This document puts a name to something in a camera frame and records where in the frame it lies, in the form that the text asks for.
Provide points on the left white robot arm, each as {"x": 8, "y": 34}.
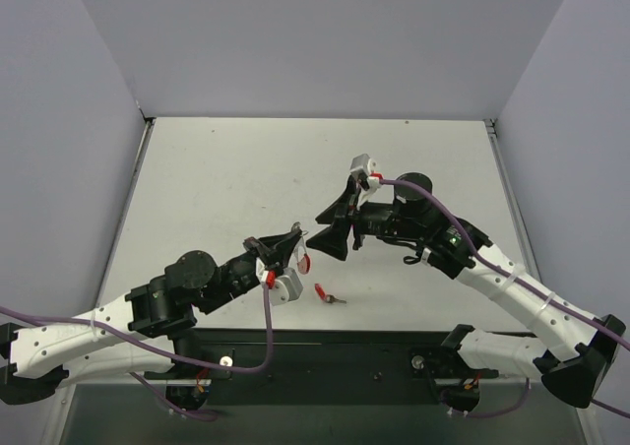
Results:
{"x": 145, "y": 329}

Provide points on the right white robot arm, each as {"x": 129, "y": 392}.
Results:
{"x": 568, "y": 349}

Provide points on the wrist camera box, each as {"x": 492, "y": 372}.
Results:
{"x": 286, "y": 288}
{"x": 362, "y": 167}

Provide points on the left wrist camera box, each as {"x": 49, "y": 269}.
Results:
{"x": 286, "y": 288}

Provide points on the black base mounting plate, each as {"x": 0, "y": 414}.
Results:
{"x": 331, "y": 368}

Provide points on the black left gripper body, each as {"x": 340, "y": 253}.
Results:
{"x": 261, "y": 256}

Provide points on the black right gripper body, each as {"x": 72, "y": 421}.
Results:
{"x": 354, "y": 217}

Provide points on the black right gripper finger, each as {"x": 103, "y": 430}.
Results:
{"x": 331, "y": 241}
{"x": 328, "y": 216}

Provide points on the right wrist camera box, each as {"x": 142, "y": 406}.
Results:
{"x": 362, "y": 167}

